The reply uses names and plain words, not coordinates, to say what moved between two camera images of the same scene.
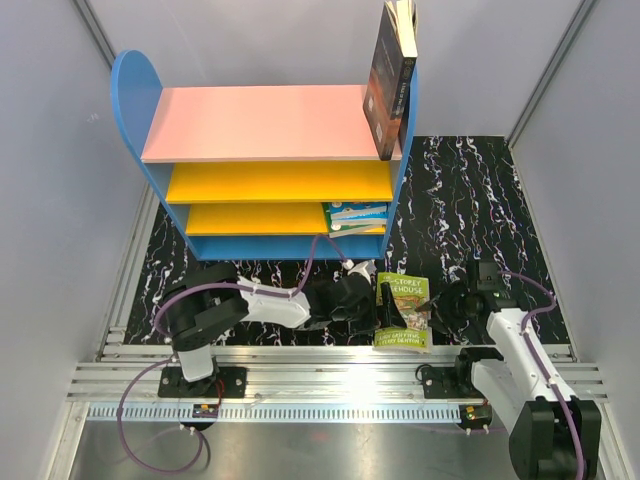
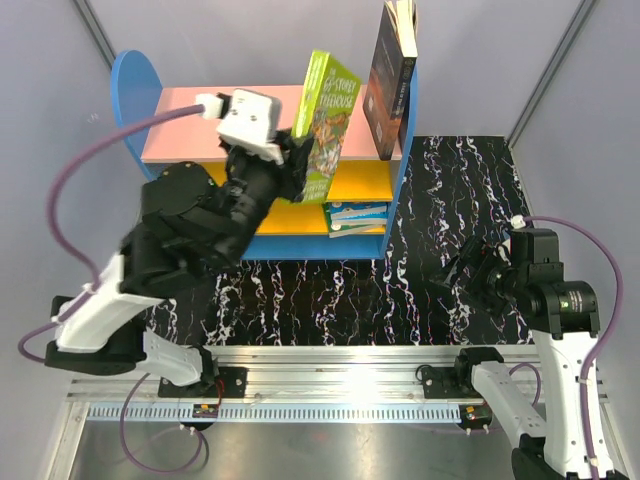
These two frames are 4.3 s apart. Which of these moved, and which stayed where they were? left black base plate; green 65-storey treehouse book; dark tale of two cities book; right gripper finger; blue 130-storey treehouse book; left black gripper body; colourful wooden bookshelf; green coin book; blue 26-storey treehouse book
Moved: green 65-storey treehouse book; left black gripper body; right gripper finger
Stayed: green coin book; left black base plate; colourful wooden bookshelf; blue 26-storey treehouse book; dark tale of two cities book; blue 130-storey treehouse book
